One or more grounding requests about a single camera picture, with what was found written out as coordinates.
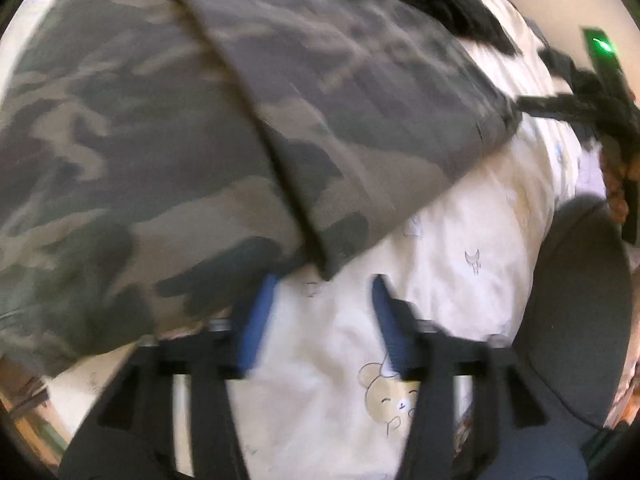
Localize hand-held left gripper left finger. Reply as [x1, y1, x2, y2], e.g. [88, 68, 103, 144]
[57, 274, 280, 480]

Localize camouflage pants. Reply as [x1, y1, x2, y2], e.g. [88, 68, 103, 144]
[0, 0, 523, 378]

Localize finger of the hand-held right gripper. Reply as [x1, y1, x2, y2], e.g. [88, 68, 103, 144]
[540, 47, 601, 92]
[516, 94, 601, 122]

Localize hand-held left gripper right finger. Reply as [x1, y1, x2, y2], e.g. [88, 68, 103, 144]
[371, 274, 588, 480]

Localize dark grey pants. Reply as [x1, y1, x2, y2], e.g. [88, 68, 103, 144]
[365, 0, 518, 56]

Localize white printed bed sheet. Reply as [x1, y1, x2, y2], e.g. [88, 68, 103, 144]
[10, 0, 621, 480]

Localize person's right hand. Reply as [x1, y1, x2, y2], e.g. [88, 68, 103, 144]
[600, 135, 640, 241]

